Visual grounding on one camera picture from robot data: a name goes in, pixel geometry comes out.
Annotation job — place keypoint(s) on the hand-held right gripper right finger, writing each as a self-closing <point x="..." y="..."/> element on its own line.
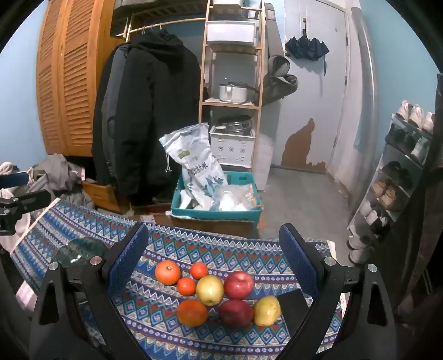
<point x="297" y="258"/>

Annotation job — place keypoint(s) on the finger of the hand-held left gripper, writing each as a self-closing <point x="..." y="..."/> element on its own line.
<point x="31" y="200"/>
<point x="14" y="180"/>

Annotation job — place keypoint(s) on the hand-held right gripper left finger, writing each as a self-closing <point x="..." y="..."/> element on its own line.
<point x="128" y="258"/>

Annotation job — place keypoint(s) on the large orange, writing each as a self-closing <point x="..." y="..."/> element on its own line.
<point x="192" y="313"/>
<point x="168" y="272"/>

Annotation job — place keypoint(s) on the dark glass plate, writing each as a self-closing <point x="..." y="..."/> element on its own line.
<point x="79" y="251"/>

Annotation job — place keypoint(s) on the small tangerine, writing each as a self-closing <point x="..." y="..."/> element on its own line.
<point x="199" y="270"/>
<point x="187" y="286"/>

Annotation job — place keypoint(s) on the dark red apple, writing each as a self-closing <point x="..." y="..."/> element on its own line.
<point x="236" y="313"/>

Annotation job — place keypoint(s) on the yellow apple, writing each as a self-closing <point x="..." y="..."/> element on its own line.
<point x="209" y="290"/>

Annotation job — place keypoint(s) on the white garment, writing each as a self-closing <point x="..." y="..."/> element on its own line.
<point x="7" y="168"/>

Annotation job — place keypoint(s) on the grey clothing pile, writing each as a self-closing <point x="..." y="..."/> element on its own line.
<point x="55" y="173"/>

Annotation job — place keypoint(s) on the wooden drawer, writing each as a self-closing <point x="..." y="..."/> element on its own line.
<point x="103" y="195"/>

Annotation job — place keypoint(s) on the blue patterned tablecloth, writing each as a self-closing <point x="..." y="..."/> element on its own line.
<point x="207" y="249"/>

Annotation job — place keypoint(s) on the clear plastic bags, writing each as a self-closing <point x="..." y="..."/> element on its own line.
<point x="232" y="200"/>

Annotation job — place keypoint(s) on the cardboard box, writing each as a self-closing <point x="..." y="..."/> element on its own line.
<point x="214" y="227"/>

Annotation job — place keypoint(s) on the black jacket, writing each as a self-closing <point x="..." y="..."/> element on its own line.
<point x="98" y="138"/>

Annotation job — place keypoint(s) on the teal plastic basket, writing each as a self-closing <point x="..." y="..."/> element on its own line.
<point x="214" y="214"/>

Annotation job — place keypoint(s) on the wooden louvered wardrobe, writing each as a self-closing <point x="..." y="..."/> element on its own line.
<point x="69" y="86"/>

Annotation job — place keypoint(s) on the white rice bag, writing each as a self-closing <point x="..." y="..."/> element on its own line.
<point x="197" y="166"/>

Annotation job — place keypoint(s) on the grey jacket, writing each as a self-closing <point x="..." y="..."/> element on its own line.
<point x="112" y="104"/>

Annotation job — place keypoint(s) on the white plastic crate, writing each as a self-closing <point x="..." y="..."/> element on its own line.
<point x="232" y="149"/>

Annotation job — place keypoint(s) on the dark cloth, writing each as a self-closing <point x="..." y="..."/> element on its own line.
<point x="425" y="207"/>

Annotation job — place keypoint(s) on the black coat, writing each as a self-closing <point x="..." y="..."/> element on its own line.
<point x="145" y="121"/>

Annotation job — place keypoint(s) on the white shoe rack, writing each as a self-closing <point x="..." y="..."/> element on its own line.
<point x="387" y="147"/>

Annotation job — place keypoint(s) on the steel pot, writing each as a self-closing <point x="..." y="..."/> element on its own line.
<point x="235" y="124"/>

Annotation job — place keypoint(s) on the pale blue door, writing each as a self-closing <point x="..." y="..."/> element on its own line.
<point x="311" y="104"/>

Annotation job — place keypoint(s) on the white cooking pot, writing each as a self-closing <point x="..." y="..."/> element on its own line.
<point x="232" y="93"/>

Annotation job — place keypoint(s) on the grey hanging bag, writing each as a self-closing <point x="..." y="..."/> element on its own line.
<point x="280" y="79"/>

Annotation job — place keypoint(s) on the grey vertical pipe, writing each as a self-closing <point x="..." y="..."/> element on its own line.
<point x="365" y="69"/>

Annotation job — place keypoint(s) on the wooden shelf rack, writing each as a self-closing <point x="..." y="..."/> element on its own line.
<point x="204" y="69"/>

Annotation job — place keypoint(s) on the dark folded umbrella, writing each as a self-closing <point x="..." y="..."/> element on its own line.
<point x="304" y="48"/>

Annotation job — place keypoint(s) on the white storage box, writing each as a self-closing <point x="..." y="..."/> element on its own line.
<point x="232" y="34"/>

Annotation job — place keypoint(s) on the wooden clothes rail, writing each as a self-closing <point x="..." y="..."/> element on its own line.
<point x="166" y="23"/>

